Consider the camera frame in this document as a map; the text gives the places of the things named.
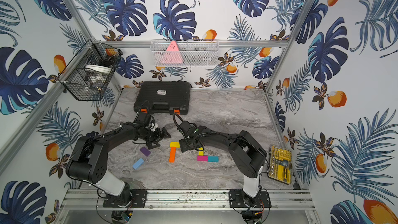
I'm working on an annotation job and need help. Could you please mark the orange block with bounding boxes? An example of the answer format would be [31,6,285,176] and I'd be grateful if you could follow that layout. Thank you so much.
[169,147,177,163]

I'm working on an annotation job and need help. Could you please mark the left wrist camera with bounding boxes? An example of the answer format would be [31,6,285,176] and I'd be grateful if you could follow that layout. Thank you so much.
[134,112,155,127]

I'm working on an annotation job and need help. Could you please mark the dark purple block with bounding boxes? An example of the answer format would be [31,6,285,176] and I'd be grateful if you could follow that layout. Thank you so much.
[140,147,151,157]

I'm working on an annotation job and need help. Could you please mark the long yellow block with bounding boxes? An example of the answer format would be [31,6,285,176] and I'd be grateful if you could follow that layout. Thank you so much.
[198,148,204,156]

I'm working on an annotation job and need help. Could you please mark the black plastic tool case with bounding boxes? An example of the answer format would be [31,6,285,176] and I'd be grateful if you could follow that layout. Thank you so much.
[134,81,191,115]

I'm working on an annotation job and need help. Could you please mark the magenta block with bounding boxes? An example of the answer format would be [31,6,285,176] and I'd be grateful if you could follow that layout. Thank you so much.
[197,156,208,162]

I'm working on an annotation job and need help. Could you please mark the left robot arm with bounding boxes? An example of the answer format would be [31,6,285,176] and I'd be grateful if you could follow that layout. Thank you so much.
[66,122,171,199]

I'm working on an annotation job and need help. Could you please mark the pink triangle item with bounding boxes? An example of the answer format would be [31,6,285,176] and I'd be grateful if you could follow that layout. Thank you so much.
[161,40,183,65]

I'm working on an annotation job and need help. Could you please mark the teal block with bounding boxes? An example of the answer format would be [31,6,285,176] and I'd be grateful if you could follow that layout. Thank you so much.
[207,156,219,162]

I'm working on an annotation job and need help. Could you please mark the white roll in basket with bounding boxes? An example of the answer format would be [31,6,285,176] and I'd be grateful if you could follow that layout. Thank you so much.
[85,64,112,75]

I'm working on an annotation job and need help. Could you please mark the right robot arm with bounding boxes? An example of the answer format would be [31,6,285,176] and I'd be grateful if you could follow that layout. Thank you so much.
[177,124,267,199]

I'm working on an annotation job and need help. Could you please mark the yellow screwdriver bit set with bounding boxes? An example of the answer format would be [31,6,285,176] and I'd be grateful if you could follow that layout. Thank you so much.
[268,145,292,185]

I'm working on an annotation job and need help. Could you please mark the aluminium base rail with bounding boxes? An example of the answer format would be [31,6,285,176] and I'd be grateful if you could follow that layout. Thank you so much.
[61,189,315,211]

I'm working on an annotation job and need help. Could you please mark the black wire basket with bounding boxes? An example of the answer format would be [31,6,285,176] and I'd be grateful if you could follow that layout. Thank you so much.
[57,39,123,101]

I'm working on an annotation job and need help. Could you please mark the light blue block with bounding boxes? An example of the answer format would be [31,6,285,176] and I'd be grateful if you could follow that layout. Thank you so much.
[132,158,145,170]

